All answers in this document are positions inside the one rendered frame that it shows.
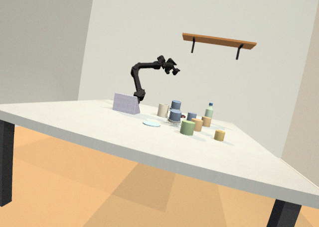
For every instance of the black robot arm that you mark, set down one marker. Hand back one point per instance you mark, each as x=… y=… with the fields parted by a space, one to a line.
x=140 y=93

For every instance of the light green cylinder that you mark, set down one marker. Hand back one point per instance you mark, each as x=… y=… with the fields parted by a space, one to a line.
x=187 y=127

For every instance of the light blue cup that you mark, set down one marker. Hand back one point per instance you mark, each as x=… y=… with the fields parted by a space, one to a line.
x=175 y=115
x=190 y=116
x=175 y=104

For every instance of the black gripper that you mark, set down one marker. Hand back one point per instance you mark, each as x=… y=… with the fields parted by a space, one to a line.
x=171 y=66

